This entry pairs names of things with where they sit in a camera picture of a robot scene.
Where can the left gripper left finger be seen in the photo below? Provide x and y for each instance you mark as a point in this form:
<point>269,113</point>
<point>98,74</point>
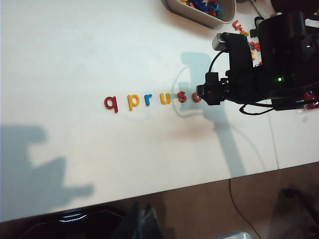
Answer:
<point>133,224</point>

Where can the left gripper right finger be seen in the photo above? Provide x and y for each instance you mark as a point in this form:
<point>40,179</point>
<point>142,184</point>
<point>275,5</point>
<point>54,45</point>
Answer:
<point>152,224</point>

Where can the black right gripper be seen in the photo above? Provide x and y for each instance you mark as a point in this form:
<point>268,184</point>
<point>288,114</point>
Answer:
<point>239,84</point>

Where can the orange letter c magnet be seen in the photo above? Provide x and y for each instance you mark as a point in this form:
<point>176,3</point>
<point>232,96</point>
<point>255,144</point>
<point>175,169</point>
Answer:
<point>195,100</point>

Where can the yellow letter u magnet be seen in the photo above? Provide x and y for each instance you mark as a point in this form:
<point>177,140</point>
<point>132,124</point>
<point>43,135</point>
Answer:
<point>165,102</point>

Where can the yellow letter p magnet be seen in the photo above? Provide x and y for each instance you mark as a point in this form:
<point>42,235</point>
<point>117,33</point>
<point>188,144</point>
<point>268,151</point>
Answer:
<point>130,104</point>

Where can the red letter q magnet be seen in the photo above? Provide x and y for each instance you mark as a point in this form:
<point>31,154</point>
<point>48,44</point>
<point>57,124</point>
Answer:
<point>115,104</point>

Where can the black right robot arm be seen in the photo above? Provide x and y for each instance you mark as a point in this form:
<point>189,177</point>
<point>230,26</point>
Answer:
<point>281,49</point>

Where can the black glossy robot base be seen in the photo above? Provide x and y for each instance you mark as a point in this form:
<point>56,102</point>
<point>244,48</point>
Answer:
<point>74,224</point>

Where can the orange letter s magnet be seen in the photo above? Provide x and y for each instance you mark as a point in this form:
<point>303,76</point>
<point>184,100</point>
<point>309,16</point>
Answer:
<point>182,96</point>

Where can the blue letter r magnet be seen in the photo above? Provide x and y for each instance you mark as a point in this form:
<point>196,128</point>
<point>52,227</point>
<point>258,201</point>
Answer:
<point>147,100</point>

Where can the green letter magnet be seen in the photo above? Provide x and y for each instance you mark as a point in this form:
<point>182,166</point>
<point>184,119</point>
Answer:
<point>220,16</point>
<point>253,33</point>

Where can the beige pulp tray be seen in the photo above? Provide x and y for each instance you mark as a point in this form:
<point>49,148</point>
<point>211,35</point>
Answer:
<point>199,18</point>

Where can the white grey floor object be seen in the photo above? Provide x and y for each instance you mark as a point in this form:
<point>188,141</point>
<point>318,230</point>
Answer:
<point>234,236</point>

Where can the black tool with white sticker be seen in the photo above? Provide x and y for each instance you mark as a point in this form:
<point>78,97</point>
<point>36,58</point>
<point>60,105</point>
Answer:
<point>258,21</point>

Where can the beige grey handheld tool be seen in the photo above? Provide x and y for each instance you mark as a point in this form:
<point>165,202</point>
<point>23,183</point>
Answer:
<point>277,14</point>

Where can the black bag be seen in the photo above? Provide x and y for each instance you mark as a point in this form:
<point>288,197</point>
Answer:
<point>294,3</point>

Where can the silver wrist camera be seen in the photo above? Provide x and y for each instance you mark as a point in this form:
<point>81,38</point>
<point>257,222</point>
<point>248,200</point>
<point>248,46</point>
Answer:
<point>218,41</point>

